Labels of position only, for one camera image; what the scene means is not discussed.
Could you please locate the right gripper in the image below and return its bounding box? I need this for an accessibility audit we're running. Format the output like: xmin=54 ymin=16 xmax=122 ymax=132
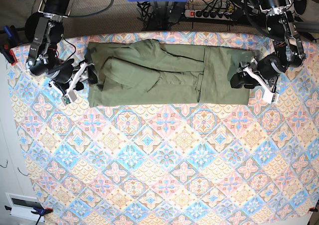
xmin=49 ymin=62 xmax=98 ymax=90

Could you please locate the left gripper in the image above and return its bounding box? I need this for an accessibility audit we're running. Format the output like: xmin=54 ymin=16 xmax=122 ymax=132
xmin=230 ymin=54 xmax=281 ymax=90

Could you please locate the olive green t-shirt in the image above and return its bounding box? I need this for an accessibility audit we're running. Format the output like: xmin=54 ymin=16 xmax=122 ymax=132
xmin=85 ymin=39 xmax=254 ymax=107

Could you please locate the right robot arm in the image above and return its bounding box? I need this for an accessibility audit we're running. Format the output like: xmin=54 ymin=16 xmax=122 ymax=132
xmin=26 ymin=0 xmax=98 ymax=95

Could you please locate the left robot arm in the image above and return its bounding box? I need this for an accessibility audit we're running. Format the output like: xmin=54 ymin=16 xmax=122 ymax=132
xmin=230 ymin=0 xmax=306 ymax=92

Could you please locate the white power strip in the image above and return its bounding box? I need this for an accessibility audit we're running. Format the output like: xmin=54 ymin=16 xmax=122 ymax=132
xmin=184 ymin=9 xmax=232 ymax=20

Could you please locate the patterned colourful tablecloth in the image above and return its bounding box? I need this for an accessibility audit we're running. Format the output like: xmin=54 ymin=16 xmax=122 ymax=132
xmin=7 ymin=42 xmax=319 ymax=225

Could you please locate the red black clamp upper left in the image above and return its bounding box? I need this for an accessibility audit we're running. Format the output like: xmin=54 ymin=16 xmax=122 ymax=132
xmin=0 ymin=25 xmax=17 ymax=66

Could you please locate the red black clamp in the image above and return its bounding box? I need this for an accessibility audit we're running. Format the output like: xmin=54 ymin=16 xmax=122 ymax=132
xmin=4 ymin=206 xmax=53 ymax=225
xmin=0 ymin=25 xmax=17 ymax=66

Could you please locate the red black clamp lower left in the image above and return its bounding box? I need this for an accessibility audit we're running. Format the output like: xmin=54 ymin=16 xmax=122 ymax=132
xmin=4 ymin=206 xmax=53 ymax=225

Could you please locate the red clamp lower right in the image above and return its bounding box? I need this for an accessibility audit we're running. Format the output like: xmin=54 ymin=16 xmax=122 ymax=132
xmin=309 ymin=207 xmax=319 ymax=213

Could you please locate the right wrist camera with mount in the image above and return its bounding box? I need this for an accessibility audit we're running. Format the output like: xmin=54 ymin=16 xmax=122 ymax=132
xmin=47 ymin=59 xmax=94 ymax=106

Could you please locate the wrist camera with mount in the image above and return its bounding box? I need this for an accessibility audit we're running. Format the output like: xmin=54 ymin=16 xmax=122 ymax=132
xmin=47 ymin=59 xmax=94 ymax=106
xmin=237 ymin=57 xmax=279 ymax=104

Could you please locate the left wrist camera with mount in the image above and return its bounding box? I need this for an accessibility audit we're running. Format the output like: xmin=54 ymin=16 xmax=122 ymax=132
xmin=237 ymin=57 xmax=279 ymax=104

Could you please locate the white wall outlet box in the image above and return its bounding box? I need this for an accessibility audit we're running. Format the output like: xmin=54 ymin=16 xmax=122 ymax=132
xmin=5 ymin=193 xmax=41 ymax=222

